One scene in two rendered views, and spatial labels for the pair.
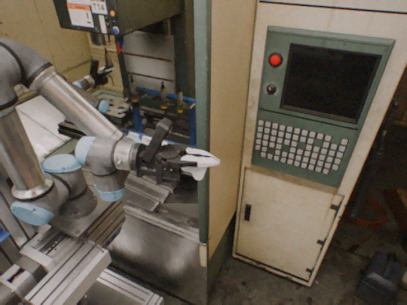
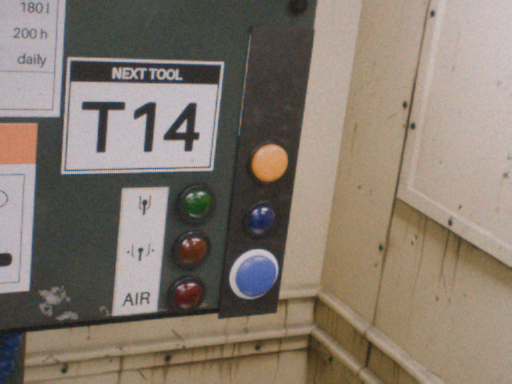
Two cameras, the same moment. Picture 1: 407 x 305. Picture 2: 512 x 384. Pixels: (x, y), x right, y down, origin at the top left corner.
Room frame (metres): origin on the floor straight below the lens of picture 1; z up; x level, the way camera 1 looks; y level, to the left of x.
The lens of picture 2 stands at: (1.20, 1.03, 1.89)
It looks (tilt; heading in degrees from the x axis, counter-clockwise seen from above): 20 degrees down; 303
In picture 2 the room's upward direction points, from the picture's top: 8 degrees clockwise
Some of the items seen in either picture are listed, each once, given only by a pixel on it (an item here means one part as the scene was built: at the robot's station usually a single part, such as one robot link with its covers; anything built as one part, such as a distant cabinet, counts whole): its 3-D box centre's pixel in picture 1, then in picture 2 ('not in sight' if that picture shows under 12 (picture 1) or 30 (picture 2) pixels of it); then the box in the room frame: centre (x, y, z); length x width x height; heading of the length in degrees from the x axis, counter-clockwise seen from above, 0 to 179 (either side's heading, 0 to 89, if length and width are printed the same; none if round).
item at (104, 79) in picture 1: (97, 78); not in sight; (1.81, 0.70, 1.26); 0.12 x 0.08 x 0.09; 155
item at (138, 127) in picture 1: (135, 111); not in sight; (1.76, 0.47, 1.05); 0.10 x 0.05 x 0.30; 155
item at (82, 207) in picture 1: (74, 196); not in sight; (0.78, 0.50, 1.21); 0.15 x 0.15 x 0.10
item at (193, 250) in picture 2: not in sight; (192, 250); (1.63, 0.51, 1.63); 0.02 x 0.01 x 0.02; 65
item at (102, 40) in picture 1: (102, 32); not in sight; (1.92, 0.65, 1.52); 0.16 x 0.16 x 0.12
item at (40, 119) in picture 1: (61, 117); not in sight; (2.20, 1.25, 0.75); 0.89 x 0.67 x 0.26; 155
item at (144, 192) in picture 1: (110, 177); not in sight; (1.47, 0.64, 0.70); 0.90 x 0.30 x 0.16; 65
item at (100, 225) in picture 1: (83, 220); not in sight; (0.78, 0.50, 1.07); 0.40 x 0.13 x 0.09; 154
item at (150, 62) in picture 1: (149, 65); not in sight; (2.32, 0.46, 1.16); 0.48 x 0.05 x 0.51; 65
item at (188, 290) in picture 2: not in sight; (187, 295); (1.63, 0.51, 1.60); 0.02 x 0.01 x 0.02; 65
